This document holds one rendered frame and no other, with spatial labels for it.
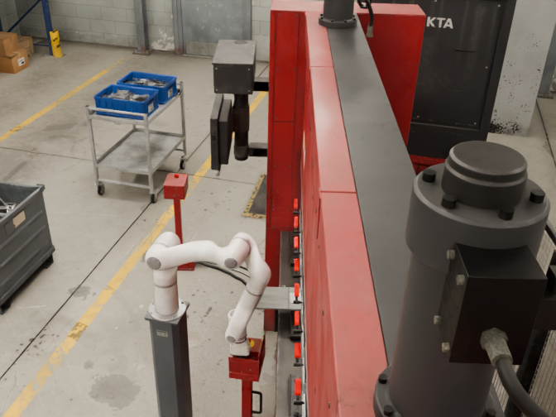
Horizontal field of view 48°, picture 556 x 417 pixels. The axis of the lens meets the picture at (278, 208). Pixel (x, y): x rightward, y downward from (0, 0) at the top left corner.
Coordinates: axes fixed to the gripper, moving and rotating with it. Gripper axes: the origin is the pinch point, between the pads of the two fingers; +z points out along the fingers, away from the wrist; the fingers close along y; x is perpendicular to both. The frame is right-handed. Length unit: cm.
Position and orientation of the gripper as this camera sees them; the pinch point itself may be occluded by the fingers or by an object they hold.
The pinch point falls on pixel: (242, 360)
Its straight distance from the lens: 337.7
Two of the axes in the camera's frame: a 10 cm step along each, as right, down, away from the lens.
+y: -9.9, -0.3, 1.7
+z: 0.6, 8.6, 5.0
